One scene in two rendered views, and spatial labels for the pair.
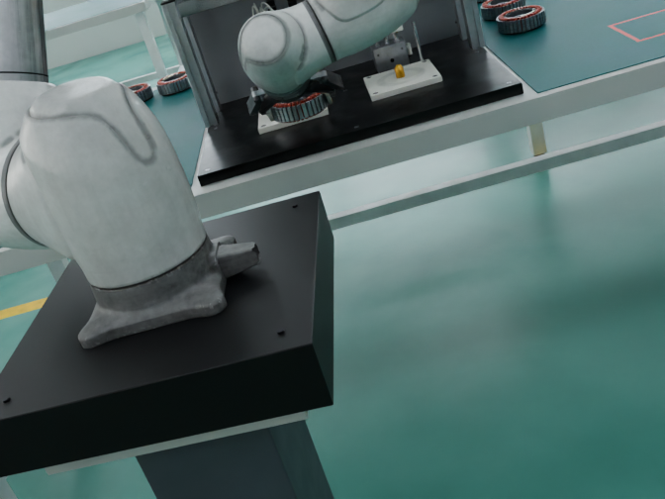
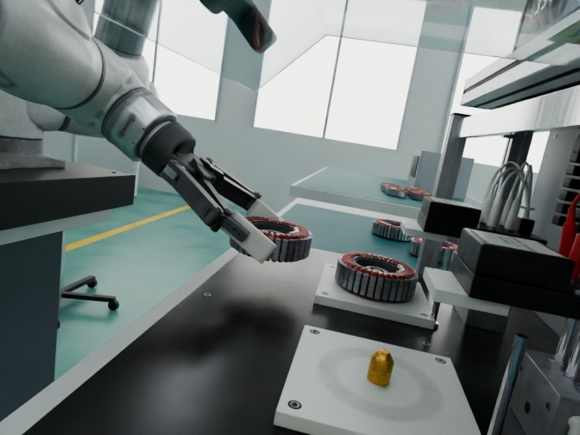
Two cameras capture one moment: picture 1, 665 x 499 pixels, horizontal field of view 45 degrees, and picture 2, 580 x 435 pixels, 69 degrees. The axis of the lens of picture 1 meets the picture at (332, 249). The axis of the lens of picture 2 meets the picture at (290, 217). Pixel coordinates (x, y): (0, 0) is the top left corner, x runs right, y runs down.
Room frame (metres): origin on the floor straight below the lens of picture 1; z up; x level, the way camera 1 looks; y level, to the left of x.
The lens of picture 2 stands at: (1.58, -0.59, 0.97)
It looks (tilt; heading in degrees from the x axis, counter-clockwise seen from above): 11 degrees down; 95
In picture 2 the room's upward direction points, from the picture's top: 9 degrees clockwise
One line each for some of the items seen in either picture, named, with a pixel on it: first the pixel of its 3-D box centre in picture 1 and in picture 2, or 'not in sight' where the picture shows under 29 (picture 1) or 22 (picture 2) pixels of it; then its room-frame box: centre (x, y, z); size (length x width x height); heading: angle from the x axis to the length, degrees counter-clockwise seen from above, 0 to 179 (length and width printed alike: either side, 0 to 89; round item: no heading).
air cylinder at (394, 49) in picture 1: (390, 53); (562, 406); (1.80, -0.26, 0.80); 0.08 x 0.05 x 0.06; 86
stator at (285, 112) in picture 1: (299, 104); (271, 237); (1.52, -0.02, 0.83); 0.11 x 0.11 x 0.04
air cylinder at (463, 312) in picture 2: not in sight; (482, 299); (1.81, -0.02, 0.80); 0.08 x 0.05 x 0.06; 86
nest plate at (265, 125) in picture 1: (292, 111); (372, 292); (1.67, -0.01, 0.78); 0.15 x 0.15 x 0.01; 86
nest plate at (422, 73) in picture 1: (401, 79); (376, 385); (1.65, -0.25, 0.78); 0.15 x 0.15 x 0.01; 86
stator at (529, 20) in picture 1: (521, 19); not in sight; (1.85, -0.59, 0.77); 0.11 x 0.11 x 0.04
